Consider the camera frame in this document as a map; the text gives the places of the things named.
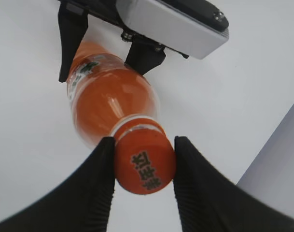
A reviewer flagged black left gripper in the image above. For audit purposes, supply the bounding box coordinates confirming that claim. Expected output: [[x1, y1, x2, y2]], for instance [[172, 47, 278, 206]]
[[57, 0, 190, 83]]

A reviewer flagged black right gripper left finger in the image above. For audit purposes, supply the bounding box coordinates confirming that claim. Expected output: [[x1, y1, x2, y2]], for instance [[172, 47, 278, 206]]
[[0, 137, 115, 232]]

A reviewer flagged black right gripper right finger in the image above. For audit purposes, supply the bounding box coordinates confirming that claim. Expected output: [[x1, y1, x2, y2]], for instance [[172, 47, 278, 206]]
[[173, 136, 294, 232]]

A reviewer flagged orange soda bottle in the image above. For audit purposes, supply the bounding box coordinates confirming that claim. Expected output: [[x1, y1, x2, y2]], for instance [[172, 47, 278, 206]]
[[66, 40, 177, 196]]

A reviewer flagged orange bottle cap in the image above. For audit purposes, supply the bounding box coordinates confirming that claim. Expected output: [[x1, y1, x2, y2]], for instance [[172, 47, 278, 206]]
[[114, 129, 176, 195]]

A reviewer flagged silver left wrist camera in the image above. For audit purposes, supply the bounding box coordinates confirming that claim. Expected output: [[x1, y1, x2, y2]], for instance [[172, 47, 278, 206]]
[[116, 0, 229, 59]]

